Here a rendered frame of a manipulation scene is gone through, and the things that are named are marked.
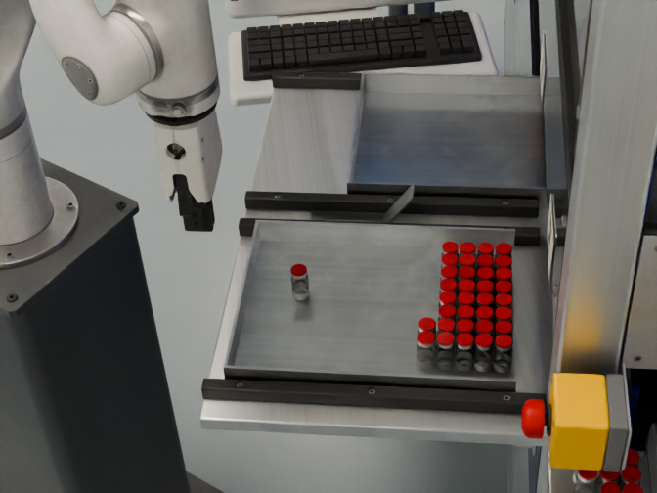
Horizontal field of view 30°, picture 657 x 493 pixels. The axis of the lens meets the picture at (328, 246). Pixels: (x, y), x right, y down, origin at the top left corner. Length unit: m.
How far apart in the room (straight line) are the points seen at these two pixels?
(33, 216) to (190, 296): 1.17
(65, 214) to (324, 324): 0.44
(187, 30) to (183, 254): 1.80
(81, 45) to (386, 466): 1.52
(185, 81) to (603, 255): 0.44
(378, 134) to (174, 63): 0.67
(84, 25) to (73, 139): 2.23
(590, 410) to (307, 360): 0.39
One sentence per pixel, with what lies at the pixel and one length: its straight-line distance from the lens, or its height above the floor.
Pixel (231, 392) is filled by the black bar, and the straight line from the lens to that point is 1.45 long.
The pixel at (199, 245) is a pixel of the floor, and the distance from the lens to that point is 2.96.
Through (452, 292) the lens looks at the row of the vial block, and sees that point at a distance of 1.50.
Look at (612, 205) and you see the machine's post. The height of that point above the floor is 1.24.
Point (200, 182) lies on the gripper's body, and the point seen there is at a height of 1.19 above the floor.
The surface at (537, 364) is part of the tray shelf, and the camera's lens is 1.49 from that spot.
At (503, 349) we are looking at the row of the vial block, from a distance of 1.44.
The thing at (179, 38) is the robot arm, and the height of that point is 1.36.
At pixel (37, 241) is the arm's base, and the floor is 0.87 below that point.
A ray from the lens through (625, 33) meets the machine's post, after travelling 1.04.
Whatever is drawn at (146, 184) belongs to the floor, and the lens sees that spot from 3.16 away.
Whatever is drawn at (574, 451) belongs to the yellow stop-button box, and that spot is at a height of 0.99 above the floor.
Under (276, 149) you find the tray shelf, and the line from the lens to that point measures 1.80.
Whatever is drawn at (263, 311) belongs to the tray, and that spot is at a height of 0.88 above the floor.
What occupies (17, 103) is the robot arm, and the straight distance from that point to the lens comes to 1.63.
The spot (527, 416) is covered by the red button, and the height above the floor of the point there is 1.01.
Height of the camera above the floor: 1.99
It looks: 43 degrees down
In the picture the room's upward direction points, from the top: 4 degrees counter-clockwise
